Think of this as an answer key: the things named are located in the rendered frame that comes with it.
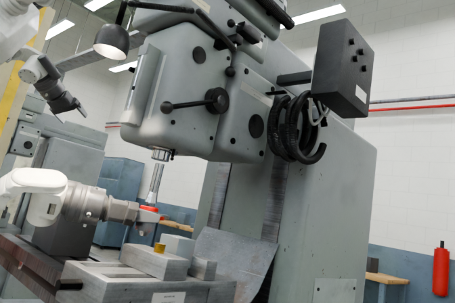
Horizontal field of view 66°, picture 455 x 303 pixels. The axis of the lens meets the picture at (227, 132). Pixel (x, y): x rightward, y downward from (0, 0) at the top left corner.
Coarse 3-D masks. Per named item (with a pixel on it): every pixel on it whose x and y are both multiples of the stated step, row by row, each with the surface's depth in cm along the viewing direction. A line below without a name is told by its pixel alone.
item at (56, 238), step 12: (60, 216) 105; (36, 228) 118; (48, 228) 109; (60, 228) 104; (72, 228) 107; (84, 228) 109; (36, 240) 114; (48, 240) 106; (60, 240) 104; (72, 240) 106; (84, 240) 109; (48, 252) 102; (60, 252) 104; (72, 252) 106; (84, 252) 108
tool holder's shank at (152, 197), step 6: (156, 168) 90; (162, 168) 90; (156, 174) 89; (156, 180) 89; (150, 186) 89; (156, 186) 89; (150, 192) 88; (156, 192) 89; (150, 198) 88; (156, 198) 88; (150, 204) 87
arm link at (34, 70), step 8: (32, 56) 127; (40, 56) 125; (24, 64) 123; (32, 64) 123; (40, 64) 126; (48, 64) 125; (24, 72) 122; (32, 72) 122; (40, 72) 125; (48, 72) 127; (56, 72) 128; (24, 80) 124; (32, 80) 124; (40, 80) 128; (48, 80) 128; (56, 80) 131; (40, 88) 128; (48, 88) 129
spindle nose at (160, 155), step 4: (156, 152) 89; (160, 152) 89; (164, 152) 89; (168, 152) 90; (152, 156) 90; (156, 156) 89; (160, 156) 89; (164, 156) 89; (168, 156) 90; (160, 160) 93; (164, 160) 92; (168, 160) 90
